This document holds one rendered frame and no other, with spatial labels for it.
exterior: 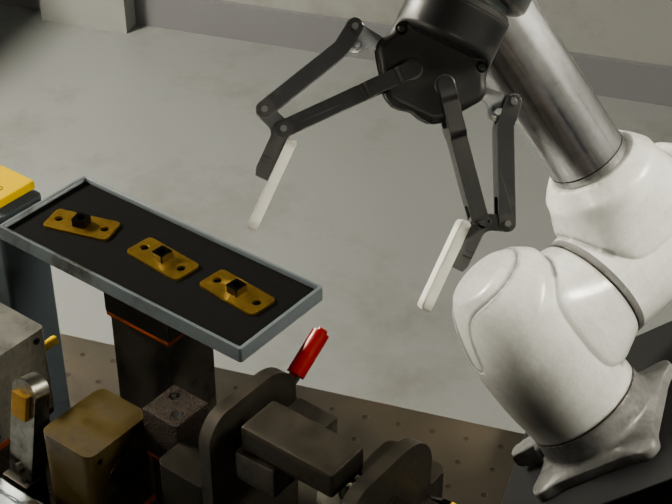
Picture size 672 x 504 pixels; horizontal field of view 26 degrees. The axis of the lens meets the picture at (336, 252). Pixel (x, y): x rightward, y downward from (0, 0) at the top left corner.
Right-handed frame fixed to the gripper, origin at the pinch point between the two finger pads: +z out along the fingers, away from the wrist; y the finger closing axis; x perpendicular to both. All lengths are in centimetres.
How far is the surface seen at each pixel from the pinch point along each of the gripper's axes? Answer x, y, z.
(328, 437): -30.3, -8.1, 16.3
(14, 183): -74, 34, 10
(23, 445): -54, 19, 34
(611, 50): -315, -69, -82
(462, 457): -97, -34, 20
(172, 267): -58, 12, 10
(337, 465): -27.1, -9.6, 17.9
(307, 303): -52, -3, 7
